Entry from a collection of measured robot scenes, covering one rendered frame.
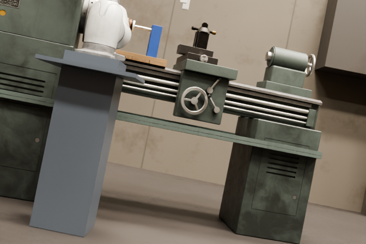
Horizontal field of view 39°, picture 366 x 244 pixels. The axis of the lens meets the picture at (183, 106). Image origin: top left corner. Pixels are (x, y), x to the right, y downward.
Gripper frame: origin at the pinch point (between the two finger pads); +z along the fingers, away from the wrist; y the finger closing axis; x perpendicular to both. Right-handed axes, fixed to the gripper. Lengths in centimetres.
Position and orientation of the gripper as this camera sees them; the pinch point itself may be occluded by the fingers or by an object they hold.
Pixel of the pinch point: (184, 4)
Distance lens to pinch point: 245.6
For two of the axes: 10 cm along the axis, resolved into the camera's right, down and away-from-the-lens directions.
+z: -1.9, 9.8, -0.2
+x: 9.8, 1.9, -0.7
